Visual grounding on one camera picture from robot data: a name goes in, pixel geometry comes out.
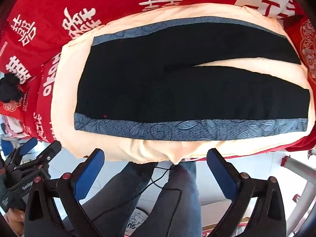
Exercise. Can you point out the person's leg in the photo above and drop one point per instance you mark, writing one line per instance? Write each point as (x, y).
(116, 202)
(177, 197)

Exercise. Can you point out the white round object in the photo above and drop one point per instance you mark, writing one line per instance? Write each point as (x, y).
(138, 221)

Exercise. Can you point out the metal frame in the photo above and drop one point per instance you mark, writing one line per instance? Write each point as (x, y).
(298, 164)

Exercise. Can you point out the person's right leg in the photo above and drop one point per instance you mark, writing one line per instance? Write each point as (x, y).
(177, 197)

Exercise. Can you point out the black cloth bundle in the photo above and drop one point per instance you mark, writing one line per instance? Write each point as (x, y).
(9, 88)

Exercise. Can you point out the black pants with blue trim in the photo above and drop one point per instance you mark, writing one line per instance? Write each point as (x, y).
(172, 91)

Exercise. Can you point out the person's left hand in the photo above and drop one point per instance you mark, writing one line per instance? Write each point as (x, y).
(13, 223)

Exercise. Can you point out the person's left leg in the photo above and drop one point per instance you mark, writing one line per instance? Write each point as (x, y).
(116, 202)

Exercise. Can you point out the red cloud-pattern cloth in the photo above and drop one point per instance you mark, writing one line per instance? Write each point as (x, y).
(306, 47)
(9, 108)

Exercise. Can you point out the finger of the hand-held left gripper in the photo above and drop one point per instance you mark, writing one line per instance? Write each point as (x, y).
(27, 146)
(48, 153)

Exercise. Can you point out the cardboard box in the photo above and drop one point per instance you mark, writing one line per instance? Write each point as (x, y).
(214, 212)

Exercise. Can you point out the red pillow with white lettering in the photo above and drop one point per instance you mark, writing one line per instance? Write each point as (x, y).
(47, 88)

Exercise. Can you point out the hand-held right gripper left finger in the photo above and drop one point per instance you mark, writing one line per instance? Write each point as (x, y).
(89, 174)

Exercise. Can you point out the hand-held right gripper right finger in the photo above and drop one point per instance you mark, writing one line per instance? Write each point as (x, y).
(222, 175)

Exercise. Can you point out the cream blanket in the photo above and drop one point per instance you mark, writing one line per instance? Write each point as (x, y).
(68, 128)

